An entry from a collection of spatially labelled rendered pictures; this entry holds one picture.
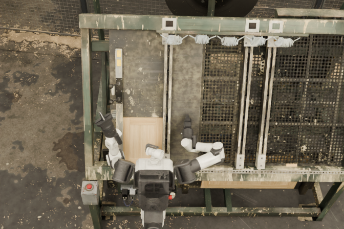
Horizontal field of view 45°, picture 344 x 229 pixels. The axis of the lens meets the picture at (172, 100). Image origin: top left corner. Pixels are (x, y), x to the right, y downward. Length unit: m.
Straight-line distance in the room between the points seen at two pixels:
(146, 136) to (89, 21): 0.99
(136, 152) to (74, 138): 1.48
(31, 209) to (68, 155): 0.68
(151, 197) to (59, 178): 1.83
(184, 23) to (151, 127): 0.86
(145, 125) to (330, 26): 1.57
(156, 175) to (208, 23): 1.13
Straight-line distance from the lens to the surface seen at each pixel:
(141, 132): 3.31
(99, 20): 3.05
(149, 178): 2.75
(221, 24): 3.06
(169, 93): 3.15
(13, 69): 5.62
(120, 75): 3.16
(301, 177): 3.63
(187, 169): 2.87
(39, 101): 5.16
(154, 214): 3.00
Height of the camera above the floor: 3.79
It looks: 49 degrees down
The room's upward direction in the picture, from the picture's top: 4 degrees clockwise
